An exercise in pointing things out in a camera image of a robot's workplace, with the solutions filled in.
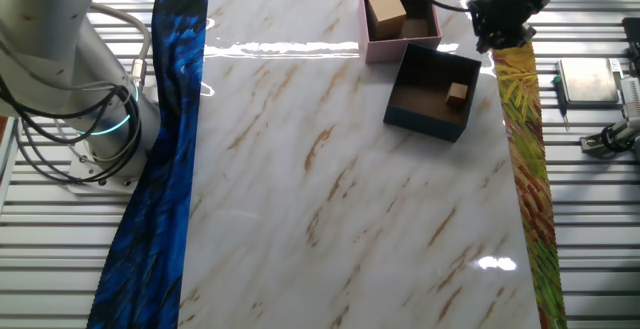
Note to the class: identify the pink cardboard box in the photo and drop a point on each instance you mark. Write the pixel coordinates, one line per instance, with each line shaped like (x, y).
(380, 51)

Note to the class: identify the medium wooden cube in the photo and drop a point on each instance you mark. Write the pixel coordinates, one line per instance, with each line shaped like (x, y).
(456, 95)

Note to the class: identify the black device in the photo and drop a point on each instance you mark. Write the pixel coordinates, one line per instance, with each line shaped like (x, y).
(632, 39)

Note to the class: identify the square silver metal plate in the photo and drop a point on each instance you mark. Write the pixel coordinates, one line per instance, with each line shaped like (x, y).
(590, 80)

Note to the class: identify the large wooden cube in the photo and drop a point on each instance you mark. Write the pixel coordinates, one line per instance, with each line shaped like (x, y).
(386, 13)

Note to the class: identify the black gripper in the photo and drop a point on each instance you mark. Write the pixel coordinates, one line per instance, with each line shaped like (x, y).
(502, 14)

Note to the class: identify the blue painted cloth strip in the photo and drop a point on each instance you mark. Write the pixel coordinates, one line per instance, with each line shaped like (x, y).
(150, 219)

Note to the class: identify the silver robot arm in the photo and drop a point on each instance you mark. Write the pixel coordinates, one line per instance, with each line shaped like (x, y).
(50, 44)

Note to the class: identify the yellow green painted cloth strip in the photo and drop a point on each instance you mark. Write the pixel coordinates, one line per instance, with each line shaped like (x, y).
(535, 194)

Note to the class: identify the dark blue cardboard box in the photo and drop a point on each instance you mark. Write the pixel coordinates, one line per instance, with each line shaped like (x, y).
(425, 124)

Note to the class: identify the silver ribbed camera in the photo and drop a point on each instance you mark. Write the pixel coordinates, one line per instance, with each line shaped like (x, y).
(631, 94)

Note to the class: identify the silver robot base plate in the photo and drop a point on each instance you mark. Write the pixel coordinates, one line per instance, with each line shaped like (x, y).
(85, 176)

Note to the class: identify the white marble pattern mat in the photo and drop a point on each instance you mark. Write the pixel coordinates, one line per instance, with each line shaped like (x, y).
(350, 219)

